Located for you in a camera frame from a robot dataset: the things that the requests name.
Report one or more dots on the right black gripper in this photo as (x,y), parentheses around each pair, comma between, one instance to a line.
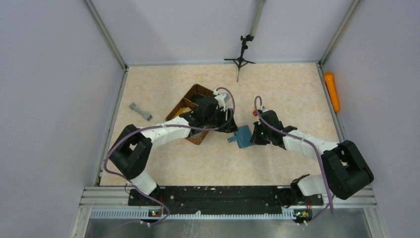
(255,139)

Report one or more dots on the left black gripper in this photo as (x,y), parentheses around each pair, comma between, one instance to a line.
(223,114)

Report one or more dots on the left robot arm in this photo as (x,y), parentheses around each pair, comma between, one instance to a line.
(130,152)

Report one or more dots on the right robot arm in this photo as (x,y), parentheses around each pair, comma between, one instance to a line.
(344,170)

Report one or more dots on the yellow card in basket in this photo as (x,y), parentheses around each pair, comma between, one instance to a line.
(182,111)

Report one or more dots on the brown woven divided basket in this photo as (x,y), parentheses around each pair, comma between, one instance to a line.
(185,102)

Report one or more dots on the black mini tripod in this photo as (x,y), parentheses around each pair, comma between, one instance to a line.
(240,61)

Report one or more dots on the orange flashlight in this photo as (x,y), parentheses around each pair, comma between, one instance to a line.
(329,81)

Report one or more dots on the grey plastic dumbbell part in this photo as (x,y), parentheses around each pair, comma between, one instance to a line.
(147,116)

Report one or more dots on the grey vertical pole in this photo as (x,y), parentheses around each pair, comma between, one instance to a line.
(256,17)

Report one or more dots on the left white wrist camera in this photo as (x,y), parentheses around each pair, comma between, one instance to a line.
(222,99)

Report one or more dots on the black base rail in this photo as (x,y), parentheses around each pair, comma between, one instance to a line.
(225,200)

